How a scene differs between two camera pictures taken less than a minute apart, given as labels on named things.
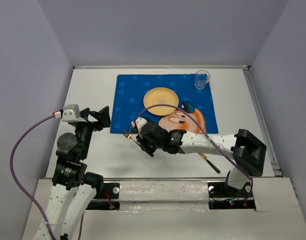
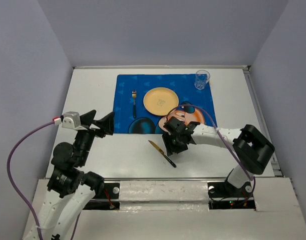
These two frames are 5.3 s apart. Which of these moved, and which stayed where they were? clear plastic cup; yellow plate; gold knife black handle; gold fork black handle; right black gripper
Moved: gold fork black handle; right black gripper; gold knife black handle
Stayed: yellow plate; clear plastic cup
